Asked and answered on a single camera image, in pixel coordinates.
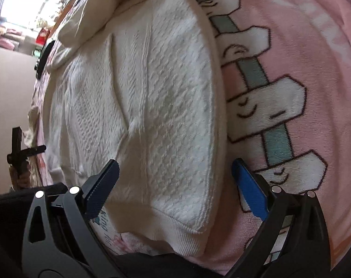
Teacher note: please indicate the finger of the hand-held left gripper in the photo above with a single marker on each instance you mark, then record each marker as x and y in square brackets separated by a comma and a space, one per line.
[17, 139]
[34, 150]

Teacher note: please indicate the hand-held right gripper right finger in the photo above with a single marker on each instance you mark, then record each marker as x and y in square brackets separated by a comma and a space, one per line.
[250, 191]

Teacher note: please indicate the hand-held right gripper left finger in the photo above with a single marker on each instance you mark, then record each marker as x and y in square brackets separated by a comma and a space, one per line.
[104, 191]

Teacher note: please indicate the white zip hoodie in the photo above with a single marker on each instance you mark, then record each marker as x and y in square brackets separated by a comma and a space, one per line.
[163, 107]

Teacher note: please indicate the hanging pink clothes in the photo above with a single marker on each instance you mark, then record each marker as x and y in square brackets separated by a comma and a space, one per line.
[7, 37]

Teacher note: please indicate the person's left hand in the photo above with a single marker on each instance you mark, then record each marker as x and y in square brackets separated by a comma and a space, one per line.
[23, 179]

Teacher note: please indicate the cream bed sheet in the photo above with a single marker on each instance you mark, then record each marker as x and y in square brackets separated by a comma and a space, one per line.
[33, 121]

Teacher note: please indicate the person's dark clothing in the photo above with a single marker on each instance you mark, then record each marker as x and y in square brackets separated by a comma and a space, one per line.
[7, 208]

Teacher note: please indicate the folded shiny black jacket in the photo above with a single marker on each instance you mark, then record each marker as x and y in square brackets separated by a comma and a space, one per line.
[45, 58]

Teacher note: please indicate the red bag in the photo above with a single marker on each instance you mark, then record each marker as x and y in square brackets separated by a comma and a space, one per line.
[42, 36]

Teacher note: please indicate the flower bouquet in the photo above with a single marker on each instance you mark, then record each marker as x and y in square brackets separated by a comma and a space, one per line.
[45, 23]

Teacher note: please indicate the large window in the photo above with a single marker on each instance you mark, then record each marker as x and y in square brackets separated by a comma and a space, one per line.
[27, 3]

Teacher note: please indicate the pink printed blanket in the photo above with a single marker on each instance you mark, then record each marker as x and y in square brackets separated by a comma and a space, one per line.
[308, 63]

